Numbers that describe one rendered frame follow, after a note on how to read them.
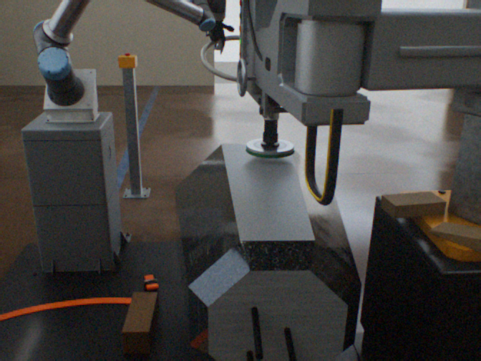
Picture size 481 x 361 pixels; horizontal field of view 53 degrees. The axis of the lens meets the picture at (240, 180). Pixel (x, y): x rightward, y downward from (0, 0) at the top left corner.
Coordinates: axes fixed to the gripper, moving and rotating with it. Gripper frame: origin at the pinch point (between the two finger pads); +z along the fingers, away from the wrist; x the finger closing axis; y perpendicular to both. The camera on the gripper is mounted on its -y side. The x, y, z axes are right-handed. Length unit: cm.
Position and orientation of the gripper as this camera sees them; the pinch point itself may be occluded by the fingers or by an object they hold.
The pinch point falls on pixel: (218, 49)
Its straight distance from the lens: 290.2
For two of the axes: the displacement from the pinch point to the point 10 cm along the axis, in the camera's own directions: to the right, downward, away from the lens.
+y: -7.8, 3.8, -5.0
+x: 6.2, 5.7, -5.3
